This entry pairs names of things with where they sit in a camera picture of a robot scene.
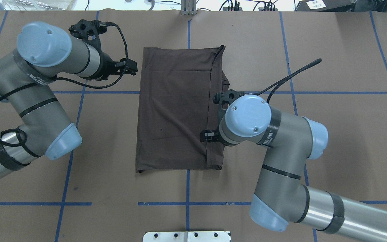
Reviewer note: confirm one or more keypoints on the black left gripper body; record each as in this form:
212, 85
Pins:
106, 66

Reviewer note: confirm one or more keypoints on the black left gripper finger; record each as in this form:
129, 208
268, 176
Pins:
126, 66

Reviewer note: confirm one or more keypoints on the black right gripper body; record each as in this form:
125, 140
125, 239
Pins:
210, 135

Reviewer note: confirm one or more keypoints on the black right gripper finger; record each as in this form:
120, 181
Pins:
209, 136

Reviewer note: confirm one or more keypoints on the dark brown t-shirt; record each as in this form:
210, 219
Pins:
176, 105

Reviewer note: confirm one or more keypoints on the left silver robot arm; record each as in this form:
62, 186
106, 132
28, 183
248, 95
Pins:
42, 52

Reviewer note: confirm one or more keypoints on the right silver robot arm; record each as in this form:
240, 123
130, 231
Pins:
279, 197

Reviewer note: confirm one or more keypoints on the white camera mast base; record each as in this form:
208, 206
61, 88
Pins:
187, 236

